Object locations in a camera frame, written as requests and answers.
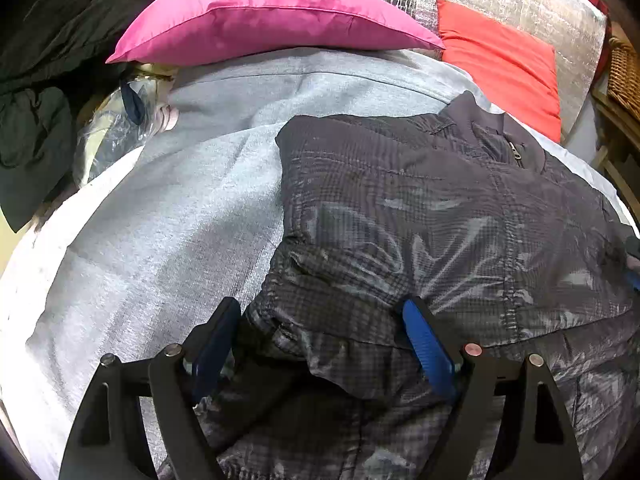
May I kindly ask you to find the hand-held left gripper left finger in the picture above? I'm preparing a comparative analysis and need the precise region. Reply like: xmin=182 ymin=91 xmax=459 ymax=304
xmin=59 ymin=296 xmax=243 ymax=480

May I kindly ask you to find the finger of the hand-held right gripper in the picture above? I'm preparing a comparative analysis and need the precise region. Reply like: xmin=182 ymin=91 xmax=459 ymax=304
xmin=622 ymin=237 xmax=640 ymax=295

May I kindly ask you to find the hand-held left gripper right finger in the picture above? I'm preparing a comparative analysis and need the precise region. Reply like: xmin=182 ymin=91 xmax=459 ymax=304
xmin=395 ymin=296 xmax=585 ymax=480

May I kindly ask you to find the dark quilted zip jacket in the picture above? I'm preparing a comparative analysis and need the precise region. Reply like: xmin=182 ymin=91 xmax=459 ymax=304
xmin=200 ymin=91 xmax=640 ymax=480

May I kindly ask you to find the clear bag of clothes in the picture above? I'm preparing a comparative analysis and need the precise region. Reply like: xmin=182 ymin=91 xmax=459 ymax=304
xmin=72 ymin=62 xmax=181 ymax=188

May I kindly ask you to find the grey fleece blanket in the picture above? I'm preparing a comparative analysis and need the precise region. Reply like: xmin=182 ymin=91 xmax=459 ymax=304
xmin=22 ymin=47 xmax=623 ymax=480

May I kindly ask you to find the wooden shelf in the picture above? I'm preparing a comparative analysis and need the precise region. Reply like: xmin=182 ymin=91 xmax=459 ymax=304
xmin=590 ymin=87 xmax=640 ymax=221

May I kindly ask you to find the white bed sheet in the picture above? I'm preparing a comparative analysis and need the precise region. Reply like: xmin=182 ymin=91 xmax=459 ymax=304
xmin=0 ymin=147 xmax=146 ymax=466

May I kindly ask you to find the wicker basket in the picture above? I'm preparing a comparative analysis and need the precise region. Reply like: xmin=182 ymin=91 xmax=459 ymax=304
xmin=606 ymin=35 xmax=640 ymax=123

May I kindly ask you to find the red pillow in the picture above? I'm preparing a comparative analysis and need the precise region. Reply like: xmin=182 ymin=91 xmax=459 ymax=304
xmin=436 ymin=0 xmax=563 ymax=143

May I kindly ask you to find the dark grey garment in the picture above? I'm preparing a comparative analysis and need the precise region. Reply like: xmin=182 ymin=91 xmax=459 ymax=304
xmin=0 ymin=85 xmax=76 ymax=233

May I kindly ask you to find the pink pillow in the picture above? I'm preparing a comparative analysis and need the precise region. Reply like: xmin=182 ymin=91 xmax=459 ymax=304
xmin=105 ymin=0 xmax=447 ymax=67

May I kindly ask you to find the black puffer jacket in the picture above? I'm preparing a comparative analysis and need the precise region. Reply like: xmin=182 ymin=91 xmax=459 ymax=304
xmin=0 ymin=0 xmax=161 ymax=96

